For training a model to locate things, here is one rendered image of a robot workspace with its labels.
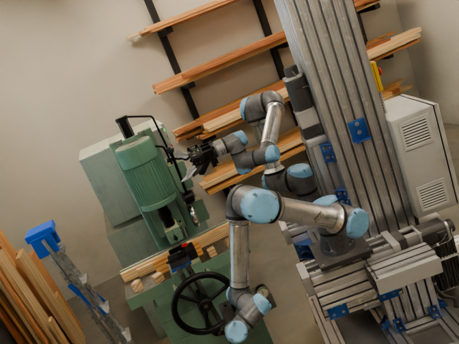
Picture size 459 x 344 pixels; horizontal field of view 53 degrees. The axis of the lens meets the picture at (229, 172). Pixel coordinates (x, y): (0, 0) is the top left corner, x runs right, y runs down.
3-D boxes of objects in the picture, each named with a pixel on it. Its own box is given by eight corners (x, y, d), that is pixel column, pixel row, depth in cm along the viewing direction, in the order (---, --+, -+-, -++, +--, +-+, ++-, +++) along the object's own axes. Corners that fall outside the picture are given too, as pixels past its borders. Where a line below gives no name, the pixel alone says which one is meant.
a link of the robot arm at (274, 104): (293, 97, 234) (281, 167, 202) (274, 103, 239) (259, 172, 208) (284, 80, 227) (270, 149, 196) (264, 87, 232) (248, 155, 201)
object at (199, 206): (195, 225, 237) (185, 205, 234) (192, 221, 244) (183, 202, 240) (211, 218, 238) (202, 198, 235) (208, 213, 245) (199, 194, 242)
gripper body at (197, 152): (184, 148, 202) (209, 137, 204) (188, 160, 209) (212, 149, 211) (191, 160, 198) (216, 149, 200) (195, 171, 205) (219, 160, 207)
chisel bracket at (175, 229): (172, 248, 215) (164, 232, 213) (168, 237, 228) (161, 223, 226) (186, 241, 216) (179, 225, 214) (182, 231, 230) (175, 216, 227)
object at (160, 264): (158, 276, 213) (152, 263, 211) (158, 274, 215) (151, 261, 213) (203, 254, 216) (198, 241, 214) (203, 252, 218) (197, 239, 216)
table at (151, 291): (132, 322, 195) (126, 310, 194) (129, 290, 224) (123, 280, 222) (257, 260, 204) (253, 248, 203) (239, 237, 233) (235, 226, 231)
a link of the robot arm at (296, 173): (314, 192, 230) (306, 168, 226) (289, 196, 237) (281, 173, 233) (319, 181, 240) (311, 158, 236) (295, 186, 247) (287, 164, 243)
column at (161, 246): (166, 267, 241) (106, 145, 221) (162, 252, 262) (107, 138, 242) (205, 249, 244) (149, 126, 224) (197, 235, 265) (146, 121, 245)
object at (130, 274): (124, 282, 219) (120, 274, 218) (124, 281, 221) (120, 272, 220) (236, 229, 228) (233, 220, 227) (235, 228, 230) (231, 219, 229)
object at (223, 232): (140, 277, 218) (136, 270, 217) (139, 276, 220) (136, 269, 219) (251, 224, 227) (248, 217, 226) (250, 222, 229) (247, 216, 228)
